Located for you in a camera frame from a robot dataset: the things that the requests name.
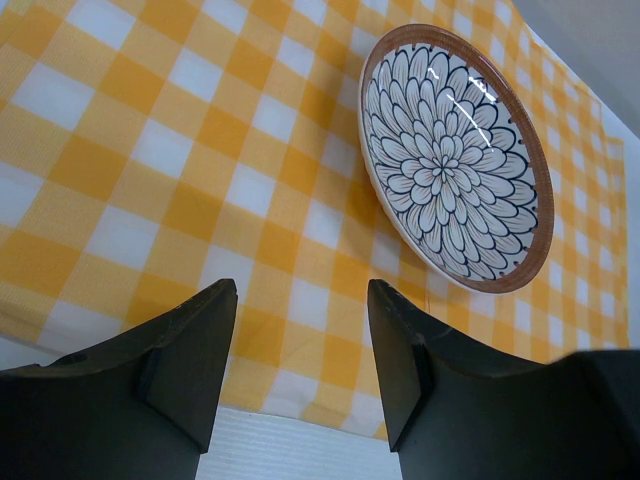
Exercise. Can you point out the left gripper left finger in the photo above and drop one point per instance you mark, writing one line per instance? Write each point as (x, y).
(140, 405)

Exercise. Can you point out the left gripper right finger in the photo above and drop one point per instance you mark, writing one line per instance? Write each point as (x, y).
(456, 408)

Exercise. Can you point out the yellow white checkered cloth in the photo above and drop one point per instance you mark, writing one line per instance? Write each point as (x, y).
(150, 148)

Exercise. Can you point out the patterned ceramic plate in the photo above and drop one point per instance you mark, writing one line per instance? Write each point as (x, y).
(454, 159)

